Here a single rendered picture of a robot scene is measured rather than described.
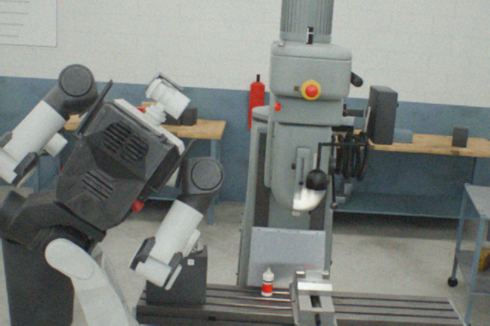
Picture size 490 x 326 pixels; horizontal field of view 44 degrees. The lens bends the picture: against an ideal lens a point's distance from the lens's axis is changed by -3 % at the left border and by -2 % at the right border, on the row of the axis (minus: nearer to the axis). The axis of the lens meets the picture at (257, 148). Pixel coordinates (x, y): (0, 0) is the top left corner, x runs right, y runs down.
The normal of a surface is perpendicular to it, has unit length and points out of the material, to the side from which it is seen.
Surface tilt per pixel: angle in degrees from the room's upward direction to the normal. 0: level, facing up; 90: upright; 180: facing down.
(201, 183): 66
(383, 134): 90
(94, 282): 90
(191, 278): 90
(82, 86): 73
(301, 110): 90
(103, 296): 115
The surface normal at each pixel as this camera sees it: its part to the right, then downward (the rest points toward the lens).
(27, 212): 0.20, 0.22
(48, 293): 0.51, 0.28
